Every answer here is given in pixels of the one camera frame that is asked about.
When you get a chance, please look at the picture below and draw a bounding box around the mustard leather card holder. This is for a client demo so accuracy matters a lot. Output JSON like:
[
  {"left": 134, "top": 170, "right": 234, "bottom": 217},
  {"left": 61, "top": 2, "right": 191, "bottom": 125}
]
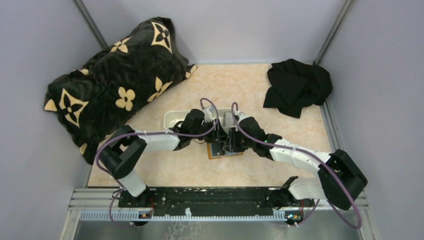
[{"left": 206, "top": 142, "right": 243, "bottom": 160}]

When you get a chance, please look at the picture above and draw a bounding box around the white oblong plastic tray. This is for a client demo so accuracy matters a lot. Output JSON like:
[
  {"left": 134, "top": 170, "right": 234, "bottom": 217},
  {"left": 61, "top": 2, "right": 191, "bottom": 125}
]
[{"left": 163, "top": 108, "right": 231, "bottom": 132}]

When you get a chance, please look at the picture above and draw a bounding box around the stack of white cards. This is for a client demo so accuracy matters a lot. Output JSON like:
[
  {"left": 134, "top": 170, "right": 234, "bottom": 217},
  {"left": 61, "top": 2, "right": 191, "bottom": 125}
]
[{"left": 224, "top": 112, "right": 235, "bottom": 128}]

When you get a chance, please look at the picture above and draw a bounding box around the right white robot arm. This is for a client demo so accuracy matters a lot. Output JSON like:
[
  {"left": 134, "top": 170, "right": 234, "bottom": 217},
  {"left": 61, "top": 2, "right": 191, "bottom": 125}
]
[{"left": 223, "top": 112, "right": 368, "bottom": 210}]

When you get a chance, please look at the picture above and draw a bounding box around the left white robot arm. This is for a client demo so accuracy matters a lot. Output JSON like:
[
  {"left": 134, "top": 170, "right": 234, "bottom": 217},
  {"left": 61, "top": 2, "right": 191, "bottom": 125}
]
[{"left": 95, "top": 106, "right": 230, "bottom": 197}]

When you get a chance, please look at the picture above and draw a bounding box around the crumpled black cloth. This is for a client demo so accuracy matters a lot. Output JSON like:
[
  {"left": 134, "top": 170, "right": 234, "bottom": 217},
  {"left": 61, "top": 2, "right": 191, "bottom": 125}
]
[{"left": 263, "top": 58, "right": 333, "bottom": 119}]

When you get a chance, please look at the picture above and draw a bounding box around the black floral patterned pillow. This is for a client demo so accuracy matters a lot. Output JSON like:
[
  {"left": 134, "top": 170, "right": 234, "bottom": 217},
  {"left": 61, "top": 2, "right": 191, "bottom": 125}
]
[{"left": 44, "top": 16, "right": 197, "bottom": 165}]

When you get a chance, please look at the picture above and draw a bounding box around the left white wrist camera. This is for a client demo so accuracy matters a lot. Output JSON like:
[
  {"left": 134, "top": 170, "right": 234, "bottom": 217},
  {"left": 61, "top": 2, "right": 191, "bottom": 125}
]
[{"left": 202, "top": 105, "right": 217, "bottom": 124}]

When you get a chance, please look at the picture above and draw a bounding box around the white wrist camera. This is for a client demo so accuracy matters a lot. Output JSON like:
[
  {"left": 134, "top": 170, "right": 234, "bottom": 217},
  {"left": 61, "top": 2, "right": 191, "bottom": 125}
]
[
  {"left": 202, "top": 105, "right": 217, "bottom": 124},
  {"left": 235, "top": 112, "right": 249, "bottom": 124}
]

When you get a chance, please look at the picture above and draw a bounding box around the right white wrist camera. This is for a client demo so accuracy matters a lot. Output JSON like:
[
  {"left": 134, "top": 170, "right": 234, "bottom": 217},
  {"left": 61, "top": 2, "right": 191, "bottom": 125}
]
[{"left": 235, "top": 112, "right": 249, "bottom": 124}]

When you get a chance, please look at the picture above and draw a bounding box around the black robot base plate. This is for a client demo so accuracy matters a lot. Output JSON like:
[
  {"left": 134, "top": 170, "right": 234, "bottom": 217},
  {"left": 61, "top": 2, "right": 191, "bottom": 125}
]
[{"left": 118, "top": 187, "right": 315, "bottom": 217}]

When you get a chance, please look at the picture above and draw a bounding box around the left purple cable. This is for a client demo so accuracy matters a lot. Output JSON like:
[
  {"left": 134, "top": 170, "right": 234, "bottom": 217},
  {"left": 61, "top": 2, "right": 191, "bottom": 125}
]
[{"left": 94, "top": 97, "right": 221, "bottom": 229}]

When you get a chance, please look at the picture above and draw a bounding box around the purple cable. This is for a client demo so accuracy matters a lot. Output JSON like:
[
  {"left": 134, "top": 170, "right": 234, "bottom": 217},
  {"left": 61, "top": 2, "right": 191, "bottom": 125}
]
[
  {"left": 230, "top": 101, "right": 363, "bottom": 230},
  {"left": 94, "top": 97, "right": 221, "bottom": 229}
]

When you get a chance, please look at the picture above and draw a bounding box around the aluminium frame rail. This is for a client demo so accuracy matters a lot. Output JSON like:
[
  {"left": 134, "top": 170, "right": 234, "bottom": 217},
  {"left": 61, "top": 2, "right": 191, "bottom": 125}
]
[{"left": 67, "top": 188, "right": 369, "bottom": 222}]

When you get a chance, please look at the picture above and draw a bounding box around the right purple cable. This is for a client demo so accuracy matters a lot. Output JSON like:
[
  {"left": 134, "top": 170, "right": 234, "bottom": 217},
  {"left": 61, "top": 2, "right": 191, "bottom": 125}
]
[{"left": 230, "top": 101, "right": 363, "bottom": 230}]

